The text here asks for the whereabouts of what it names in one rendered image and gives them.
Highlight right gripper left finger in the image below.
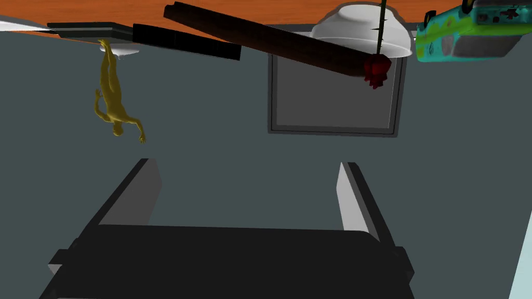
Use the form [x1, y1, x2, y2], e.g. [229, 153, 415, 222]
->
[86, 157, 163, 227]

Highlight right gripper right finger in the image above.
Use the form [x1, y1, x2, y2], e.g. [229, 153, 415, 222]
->
[336, 161, 396, 248]

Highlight golden human figurine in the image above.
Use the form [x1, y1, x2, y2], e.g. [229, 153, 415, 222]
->
[94, 39, 147, 145]

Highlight red rose with dark stem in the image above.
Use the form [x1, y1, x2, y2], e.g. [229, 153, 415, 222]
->
[363, 0, 393, 90]

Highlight white bowl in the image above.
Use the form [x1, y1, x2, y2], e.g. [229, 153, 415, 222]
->
[310, 2, 414, 59]

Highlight dark brown long bar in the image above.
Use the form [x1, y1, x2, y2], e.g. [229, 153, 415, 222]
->
[163, 1, 377, 78]

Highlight orange wooden table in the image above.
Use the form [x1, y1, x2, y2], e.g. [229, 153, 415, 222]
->
[0, 0, 472, 42]

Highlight teal toy van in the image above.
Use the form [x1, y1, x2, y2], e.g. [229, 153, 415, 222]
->
[415, 0, 532, 63]

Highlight grey framed wall picture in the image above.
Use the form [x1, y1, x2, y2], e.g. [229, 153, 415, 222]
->
[267, 53, 408, 138]

